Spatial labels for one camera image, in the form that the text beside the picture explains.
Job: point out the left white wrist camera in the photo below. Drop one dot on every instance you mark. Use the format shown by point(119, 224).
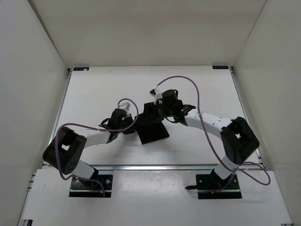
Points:
point(125, 107)

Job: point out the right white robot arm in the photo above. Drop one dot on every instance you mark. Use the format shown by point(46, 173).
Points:
point(238, 139)

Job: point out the right aluminium side rail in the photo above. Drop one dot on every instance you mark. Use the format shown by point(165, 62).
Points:
point(239, 93)

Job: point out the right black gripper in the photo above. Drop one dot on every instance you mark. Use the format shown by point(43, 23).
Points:
point(150, 108)

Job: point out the black skirt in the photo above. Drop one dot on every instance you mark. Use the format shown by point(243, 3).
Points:
point(149, 131)

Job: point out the left blue corner label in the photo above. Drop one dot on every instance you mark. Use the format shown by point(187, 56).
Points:
point(80, 68)

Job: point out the left aluminium side rail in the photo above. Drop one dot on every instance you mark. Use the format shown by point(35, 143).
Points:
point(58, 110)

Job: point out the blue corner label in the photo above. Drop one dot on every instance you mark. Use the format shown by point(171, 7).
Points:
point(220, 67)
point(80, 68)

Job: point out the right blue corner label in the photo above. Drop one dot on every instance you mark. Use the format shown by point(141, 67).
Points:
point(220, 67)

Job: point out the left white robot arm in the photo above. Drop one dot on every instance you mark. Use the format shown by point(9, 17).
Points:
point(65, 150)

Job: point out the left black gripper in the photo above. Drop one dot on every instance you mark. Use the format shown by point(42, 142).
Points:
point(131, 130)

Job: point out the aluminium side rail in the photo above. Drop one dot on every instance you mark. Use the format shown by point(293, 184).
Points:
point(58, 110)
point(239, 93)

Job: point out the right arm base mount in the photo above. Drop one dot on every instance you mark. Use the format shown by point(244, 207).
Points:
point(210, 186)

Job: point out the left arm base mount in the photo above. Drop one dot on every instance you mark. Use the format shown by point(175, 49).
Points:
point(89, 189)

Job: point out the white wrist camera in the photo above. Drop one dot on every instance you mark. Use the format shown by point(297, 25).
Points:
point(125, 107)
point(157, 94)

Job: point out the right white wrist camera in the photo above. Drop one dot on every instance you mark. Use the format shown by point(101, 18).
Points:
point(157, 94)

